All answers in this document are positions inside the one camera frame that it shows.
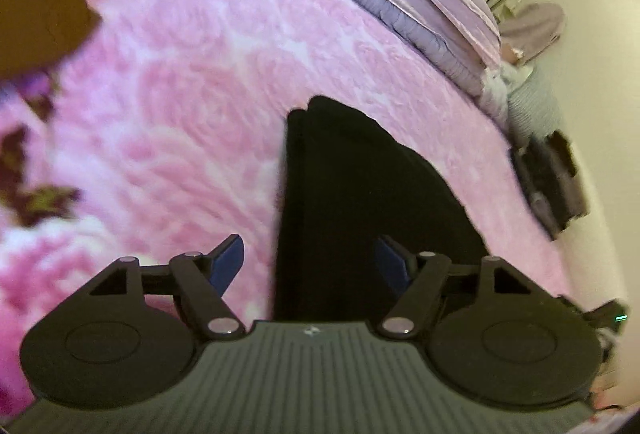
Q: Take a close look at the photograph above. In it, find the black sweater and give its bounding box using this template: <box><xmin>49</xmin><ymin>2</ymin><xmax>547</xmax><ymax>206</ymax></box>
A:
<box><xmin>272</xmin><ymin>96</ymin><xmax>488</xmax><ymax>322</ymax></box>

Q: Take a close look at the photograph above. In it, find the grey striped pillow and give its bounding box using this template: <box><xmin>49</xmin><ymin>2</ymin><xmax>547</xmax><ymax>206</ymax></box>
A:
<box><xmin>508</xmin><ymin>66</ymin><xmax>566</xmax><ymax>148</ymax></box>

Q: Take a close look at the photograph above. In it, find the stack of folded clothes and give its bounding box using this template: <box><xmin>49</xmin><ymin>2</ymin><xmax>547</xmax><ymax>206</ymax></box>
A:
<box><xmin>509</xmin><ymin>131</ymin><xmax>589</xmax><ymax>241</ymax></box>

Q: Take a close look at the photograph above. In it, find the pink floral bed blanket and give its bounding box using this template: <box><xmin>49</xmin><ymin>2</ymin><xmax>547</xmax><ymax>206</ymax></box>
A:
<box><xmin>1</xmin><ymin>0</ymin><xmax>570</xmax><ymax>418</ymax></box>

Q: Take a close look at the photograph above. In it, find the hanging pink garment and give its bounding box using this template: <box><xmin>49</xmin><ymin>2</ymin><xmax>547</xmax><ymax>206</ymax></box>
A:
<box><xmin>498</xmin><ymin>2</ymin><xmax>565</xmax><ymax>64</ymax></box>

